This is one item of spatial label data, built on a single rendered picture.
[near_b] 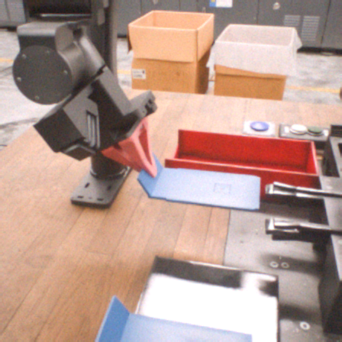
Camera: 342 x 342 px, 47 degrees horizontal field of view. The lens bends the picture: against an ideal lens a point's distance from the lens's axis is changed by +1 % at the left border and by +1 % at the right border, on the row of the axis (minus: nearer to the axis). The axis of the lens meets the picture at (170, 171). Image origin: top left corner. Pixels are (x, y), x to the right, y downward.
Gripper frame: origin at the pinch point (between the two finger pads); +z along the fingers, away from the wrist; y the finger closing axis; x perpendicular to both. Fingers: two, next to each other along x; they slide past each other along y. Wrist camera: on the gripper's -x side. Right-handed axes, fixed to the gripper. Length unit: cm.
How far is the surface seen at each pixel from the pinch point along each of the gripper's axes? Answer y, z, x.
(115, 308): -3.1, 5.8, -17.0
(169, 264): -1.1, 10.0, -7.5
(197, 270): 2.0, 11.9, -7.7
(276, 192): 13.1, 11.2, 2.5
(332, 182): 19.6, 15.2, 6.8
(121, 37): -194, 5, 462
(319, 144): 17.7, 22.1, 30.6
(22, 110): -200, 1, 221
